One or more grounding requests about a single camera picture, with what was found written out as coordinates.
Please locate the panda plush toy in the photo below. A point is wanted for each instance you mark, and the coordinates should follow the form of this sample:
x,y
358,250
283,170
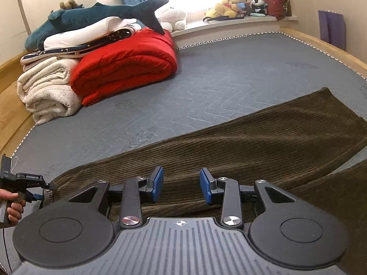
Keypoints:
x,y
259,3

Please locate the yellow bear plush toy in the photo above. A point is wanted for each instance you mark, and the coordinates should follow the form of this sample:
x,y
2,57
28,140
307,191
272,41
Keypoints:
x,y
233,1
213,13

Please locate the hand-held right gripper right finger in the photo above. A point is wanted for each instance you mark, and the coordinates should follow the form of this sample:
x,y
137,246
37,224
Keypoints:
x,y
207,186

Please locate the purple paper bag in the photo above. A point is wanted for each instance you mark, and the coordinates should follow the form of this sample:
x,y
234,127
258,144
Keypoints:
x,y
331,28

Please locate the teal shark plush toy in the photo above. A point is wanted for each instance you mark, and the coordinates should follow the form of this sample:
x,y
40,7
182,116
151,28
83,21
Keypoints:
x,y
80,17

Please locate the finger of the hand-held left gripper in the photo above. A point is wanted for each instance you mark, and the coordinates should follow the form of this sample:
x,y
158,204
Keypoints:
x,y
50,186
35,198

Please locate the person's left hand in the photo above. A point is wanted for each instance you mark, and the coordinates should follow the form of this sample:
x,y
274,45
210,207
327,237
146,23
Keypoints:
x,y
15,209

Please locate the cream fleece folded blanket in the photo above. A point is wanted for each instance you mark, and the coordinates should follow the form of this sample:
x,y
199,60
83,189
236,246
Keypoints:
x,y
48,91

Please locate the grey quilted bed mattress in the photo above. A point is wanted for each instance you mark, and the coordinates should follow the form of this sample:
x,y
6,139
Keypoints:
x,y
229,77

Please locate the white plush toy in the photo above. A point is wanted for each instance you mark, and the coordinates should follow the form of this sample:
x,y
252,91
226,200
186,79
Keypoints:
x,y
172,17

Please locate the red folded blanket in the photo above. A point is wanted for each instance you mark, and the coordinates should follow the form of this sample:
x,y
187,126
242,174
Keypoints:
x,y
126,68

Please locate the wooden bed frame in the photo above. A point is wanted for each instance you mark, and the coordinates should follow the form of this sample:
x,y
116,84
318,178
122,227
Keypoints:
x,y
358,64

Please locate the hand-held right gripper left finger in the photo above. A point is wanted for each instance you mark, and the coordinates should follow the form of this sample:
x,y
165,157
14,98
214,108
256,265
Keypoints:
x,y
156,184

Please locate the brown animal plush toy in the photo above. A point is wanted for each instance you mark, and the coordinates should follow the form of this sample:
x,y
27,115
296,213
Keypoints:
x,y
70,5

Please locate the navy star-print folded blanket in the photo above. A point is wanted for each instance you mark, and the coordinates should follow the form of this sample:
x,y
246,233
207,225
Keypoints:
x,y
71,50

